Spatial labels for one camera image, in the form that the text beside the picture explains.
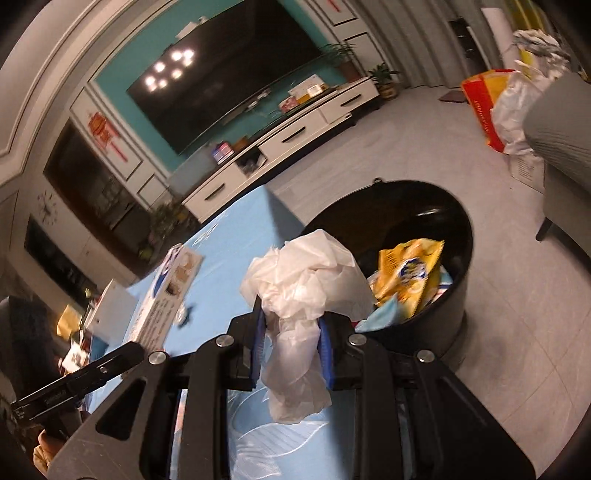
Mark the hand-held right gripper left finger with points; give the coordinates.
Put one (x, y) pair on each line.
(257, 337)

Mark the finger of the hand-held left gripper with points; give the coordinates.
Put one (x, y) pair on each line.
(108, 367)

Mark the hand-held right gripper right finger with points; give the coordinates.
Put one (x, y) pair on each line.
(326, 360)

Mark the blue face mask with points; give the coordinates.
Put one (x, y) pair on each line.
(383, 316)

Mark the white blue printed carton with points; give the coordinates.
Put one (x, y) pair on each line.
(161, 304)

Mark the yellow snack bag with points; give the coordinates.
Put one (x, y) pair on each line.
(406, 272)

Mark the black plastic bucket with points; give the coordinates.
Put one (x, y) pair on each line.
(443, 323)

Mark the white cardboard box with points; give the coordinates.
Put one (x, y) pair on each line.
(111, 309)

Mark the yellow cloth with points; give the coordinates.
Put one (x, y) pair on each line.
(69, 323)

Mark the potted plants on stand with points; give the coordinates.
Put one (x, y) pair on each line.
(164, 226)

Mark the blue red small boxes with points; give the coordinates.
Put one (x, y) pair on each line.
(223, 153)

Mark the white television cabinet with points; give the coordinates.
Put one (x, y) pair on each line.
(295, 138)

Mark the yellow desk calendar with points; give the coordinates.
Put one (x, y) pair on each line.
(307, 90)

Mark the large black television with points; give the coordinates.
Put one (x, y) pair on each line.
(221, 78)

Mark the small potted plant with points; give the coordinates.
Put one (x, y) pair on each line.
(385, 83)

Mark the tall potted plant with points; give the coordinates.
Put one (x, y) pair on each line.
(344, 60)

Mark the dark floor mat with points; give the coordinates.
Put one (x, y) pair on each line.
(452, 96)

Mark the red yellow shopping bag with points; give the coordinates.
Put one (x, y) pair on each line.
(480, 106)

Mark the large white plastic bag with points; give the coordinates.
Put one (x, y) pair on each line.
(512, 115)

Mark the grey sofa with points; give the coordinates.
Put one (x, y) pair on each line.
(563, 138)

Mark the grey curtain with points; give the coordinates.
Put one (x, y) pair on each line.
(425, 37)

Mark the upright vacuum cleaner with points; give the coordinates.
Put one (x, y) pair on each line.
(466, 39)

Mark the white upright panel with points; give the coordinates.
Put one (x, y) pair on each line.
(496, 32)

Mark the grey white patterned bag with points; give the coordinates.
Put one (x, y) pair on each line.
(540, 50)

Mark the antler wall clock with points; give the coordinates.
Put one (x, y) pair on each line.
(48, 203)

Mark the small photo frame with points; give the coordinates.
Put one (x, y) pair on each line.
(287, 105)

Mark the red knot wall decoration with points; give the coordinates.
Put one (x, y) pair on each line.
(334, 4)
(104, 129)

